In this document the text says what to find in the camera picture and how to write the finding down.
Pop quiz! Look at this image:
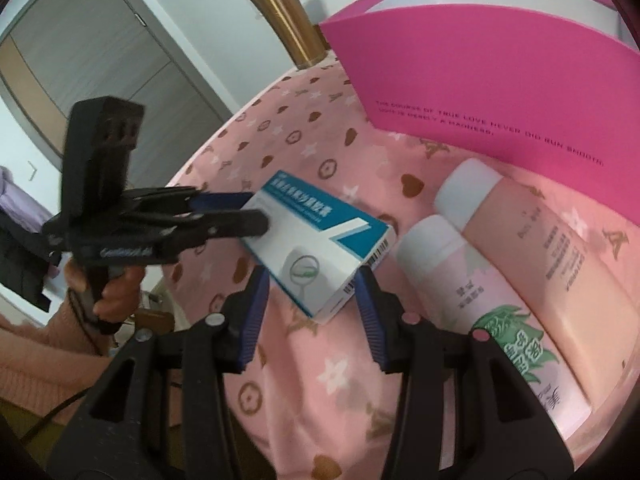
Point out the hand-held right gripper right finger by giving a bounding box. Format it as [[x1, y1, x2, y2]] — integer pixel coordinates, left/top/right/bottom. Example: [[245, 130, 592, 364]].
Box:
[[354, 266, 576, 480]]

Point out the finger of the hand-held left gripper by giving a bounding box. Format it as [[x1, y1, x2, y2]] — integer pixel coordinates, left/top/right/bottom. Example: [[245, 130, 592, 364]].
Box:
[[150, 210, 271, 256], [130, 186, 257, 213]]

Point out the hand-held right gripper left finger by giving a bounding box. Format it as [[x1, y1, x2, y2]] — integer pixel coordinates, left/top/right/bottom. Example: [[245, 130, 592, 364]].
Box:
[[55, 265, 271, 480]]

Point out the teal white medicine box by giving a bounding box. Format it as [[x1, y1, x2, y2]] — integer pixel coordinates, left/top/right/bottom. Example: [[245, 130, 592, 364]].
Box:
[[239, 170, 399, 323]]

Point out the salmon pink tube white cap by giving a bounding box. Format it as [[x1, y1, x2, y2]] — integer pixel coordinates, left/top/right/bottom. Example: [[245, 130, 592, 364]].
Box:
[[433, 158, 638, 411]]

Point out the pink cardboard box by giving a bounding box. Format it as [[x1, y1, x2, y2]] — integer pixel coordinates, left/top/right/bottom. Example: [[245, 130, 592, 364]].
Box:
[[318, 0, 640, 226]]

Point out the person's left forearm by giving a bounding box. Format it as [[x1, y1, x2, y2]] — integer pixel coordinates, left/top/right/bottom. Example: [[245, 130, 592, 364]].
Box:
[[0, 305, 121, 411]]

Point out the person's left hand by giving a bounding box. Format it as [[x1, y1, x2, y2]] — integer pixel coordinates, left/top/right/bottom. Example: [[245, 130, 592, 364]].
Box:
[[64, 260, 146, 323]]

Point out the green leaf print tube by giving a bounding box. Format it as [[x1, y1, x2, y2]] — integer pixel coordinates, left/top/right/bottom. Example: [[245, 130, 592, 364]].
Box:
[[395, 215, 593, 433]]

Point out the pink printed cloth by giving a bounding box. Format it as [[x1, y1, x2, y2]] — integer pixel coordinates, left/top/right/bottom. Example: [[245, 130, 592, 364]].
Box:
[[160, 57, 640, 480]]

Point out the purple cloth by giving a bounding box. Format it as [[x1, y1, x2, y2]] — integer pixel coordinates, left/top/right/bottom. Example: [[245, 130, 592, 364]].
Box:
[[0, 165, 51, 233]]

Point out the grey wardrobe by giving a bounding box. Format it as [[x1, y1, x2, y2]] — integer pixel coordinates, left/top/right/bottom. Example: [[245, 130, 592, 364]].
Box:
[[0, 0, 236, 171]]

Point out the gold tumbler with black lid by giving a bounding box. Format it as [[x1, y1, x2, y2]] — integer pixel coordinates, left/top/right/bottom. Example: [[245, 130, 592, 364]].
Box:
[[245, 0, 328, 70]]

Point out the black cable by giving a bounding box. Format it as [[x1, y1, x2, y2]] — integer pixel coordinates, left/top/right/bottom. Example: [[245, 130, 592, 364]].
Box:
[[20, 285, 116, 441]]

